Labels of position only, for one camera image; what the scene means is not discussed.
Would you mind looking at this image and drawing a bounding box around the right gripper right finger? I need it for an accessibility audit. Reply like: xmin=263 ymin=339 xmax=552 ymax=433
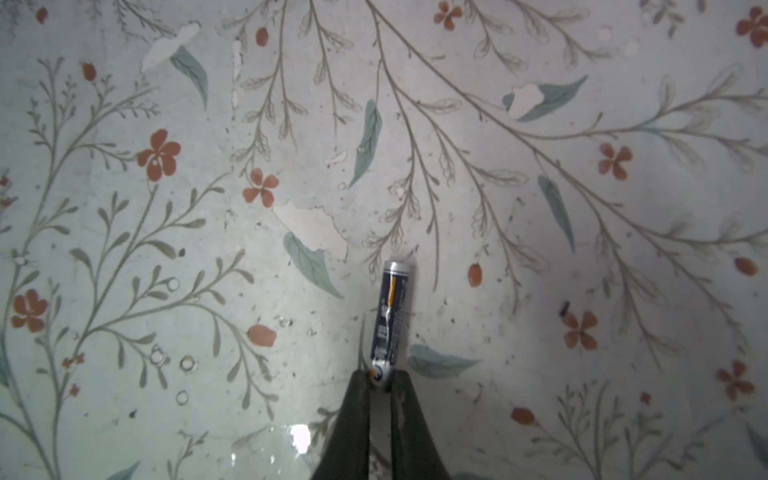
xmin=390 ymin=370 xmax=450 ymax=480

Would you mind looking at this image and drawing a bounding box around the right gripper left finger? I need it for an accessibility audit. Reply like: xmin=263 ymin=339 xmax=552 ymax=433
xmin=311 ymin=370 xmax=371 ymax=480

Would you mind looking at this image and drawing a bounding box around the black AAA battery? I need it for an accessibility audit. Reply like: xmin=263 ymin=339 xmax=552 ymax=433
xmin=369 ymin=261 xmax=411 ymax=391

